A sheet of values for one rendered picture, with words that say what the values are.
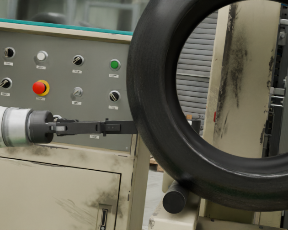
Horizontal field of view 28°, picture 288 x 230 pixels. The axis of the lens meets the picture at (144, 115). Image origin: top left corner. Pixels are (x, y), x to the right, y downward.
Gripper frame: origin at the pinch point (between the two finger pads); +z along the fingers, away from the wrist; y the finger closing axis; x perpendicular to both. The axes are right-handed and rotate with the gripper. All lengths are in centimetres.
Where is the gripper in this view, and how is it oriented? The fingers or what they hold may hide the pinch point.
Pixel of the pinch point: (122, 127)
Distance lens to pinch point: 127.0
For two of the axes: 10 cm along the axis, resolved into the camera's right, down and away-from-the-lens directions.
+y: 1.4, -0.3, 9.9
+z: 9.9, 0.0, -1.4
